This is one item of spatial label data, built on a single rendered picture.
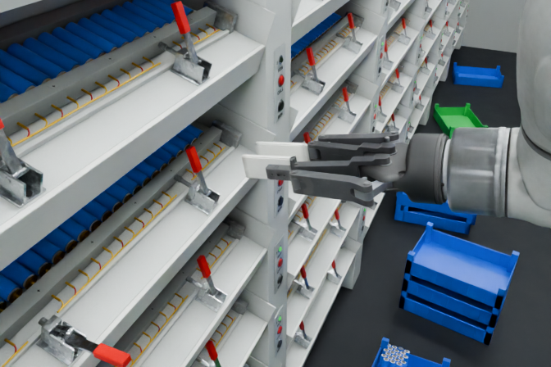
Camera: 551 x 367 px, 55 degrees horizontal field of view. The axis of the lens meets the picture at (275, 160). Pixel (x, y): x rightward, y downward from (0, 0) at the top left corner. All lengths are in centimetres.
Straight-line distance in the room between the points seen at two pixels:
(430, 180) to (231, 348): 61
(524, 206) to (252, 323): 67
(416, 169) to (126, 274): 35
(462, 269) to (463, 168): 134
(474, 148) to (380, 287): 147
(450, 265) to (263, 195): 108
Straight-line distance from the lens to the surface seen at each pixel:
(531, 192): 53
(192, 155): 70
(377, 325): 185
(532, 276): 219
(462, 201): 55
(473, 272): 187
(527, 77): 44
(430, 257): 188
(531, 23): 42
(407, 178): 55
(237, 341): 105
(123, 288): 63
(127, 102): 58
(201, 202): 73
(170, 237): 69
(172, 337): 82
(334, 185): 56
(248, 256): 94
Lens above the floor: 136
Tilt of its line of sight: 31 degrees down
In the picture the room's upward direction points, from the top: straight up
